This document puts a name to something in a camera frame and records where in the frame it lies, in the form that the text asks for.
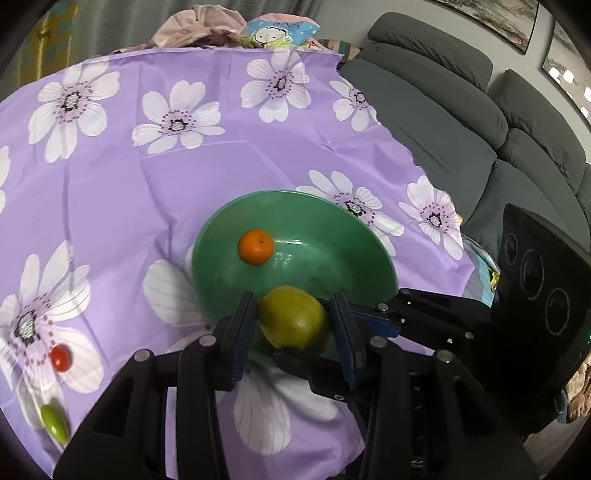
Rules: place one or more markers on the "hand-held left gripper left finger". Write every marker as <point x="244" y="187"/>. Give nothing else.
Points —
<point x="240" y="341"/>

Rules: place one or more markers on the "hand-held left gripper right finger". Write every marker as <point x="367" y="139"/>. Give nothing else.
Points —
<point x="344" y="332"/>

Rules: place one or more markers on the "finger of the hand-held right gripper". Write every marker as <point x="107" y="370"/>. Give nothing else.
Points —
<point x="378" y="323"/>
<point x="314" y="374"/>

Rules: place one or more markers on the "yellow-green pear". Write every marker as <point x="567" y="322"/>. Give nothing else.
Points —
<point x="291" y="318"/>

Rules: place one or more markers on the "green bowl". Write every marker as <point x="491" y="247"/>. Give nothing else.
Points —
<point x="323" y="240"/>

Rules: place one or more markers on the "orange tangerine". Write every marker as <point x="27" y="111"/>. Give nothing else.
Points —
<point x="255" y="247"/>

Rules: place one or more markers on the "green mango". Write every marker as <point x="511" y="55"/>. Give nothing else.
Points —
<point x="54" y="422"/>

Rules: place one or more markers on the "blue patterned sheet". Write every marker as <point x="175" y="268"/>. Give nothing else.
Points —
<point x="480" y="272"/>

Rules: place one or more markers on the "red tomato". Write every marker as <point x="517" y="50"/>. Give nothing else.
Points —
<point x="60" y="358"/>

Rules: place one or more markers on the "purple floral cloth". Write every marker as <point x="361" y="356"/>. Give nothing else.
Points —
<point x="138" y="184"/>

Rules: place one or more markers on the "grey sofa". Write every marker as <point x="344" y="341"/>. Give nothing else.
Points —
<point x="438" y="115"/>

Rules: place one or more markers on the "cartoon print pillow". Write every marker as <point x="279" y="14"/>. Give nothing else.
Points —
<point x="272" y="32"/>

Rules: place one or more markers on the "pink crumpled cloth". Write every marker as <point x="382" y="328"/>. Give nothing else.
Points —
<point x="198" y="23"/>

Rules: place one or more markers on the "yellow curtain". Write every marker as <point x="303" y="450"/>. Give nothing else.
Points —
<point x="51" y="25"/>

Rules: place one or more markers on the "framed landscape wall picture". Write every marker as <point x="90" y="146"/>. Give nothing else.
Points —
<point x="568" y="69"/>
<point x="508" y="23"/>

